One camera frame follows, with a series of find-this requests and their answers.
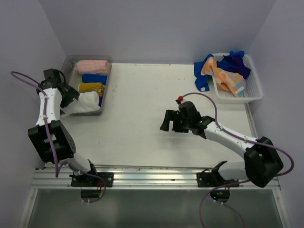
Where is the yellow rolled towel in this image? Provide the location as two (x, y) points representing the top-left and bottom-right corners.
(78, 83), (105, 96)

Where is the dark purple cloth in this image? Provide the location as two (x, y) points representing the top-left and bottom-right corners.
(217, 51), (251, 80)

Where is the white towel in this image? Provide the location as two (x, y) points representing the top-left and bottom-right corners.
(61, 91), (101, 117)

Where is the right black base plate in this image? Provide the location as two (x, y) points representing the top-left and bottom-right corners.
(196, 161), (239, 188)

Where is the pink rolled towel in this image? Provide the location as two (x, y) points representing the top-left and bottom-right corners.
(76, 60), (110, 75)

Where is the purple rolled towel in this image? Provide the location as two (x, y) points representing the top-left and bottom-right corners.
(98, 95), (104, 107)

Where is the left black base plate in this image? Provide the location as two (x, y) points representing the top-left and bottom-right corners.
(69, 172), (114, 188)

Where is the orange patterned cloth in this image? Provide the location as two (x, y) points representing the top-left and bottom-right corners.
(213, 68), (246, 97)

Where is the blue rolled towel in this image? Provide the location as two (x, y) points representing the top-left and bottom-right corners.
(82, 74), (107, 85)

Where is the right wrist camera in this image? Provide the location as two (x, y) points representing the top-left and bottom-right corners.
(175, 96), (187, 105)

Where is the aluminium rail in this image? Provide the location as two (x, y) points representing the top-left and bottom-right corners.
(30, 165), (282, 190)

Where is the white plastic basket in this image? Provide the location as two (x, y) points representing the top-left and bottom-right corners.
(212, 54), (263, 104)

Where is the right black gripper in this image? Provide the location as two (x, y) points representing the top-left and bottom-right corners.
(160, 110), (191, 133)

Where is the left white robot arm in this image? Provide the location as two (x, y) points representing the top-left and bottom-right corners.
(28, 69), (99, 187)

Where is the blue cloth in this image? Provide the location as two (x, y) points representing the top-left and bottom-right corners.
(194, 54), (219, 92)

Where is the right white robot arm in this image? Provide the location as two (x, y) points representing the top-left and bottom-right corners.
(160, 101), (284, 188)

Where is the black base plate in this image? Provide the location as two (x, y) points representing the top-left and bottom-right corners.
(69, 172), (114, 188)
(196, 161), (239, 188)

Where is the grey plastic bin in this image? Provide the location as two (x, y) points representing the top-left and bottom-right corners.
(61, 55), (113, 116)

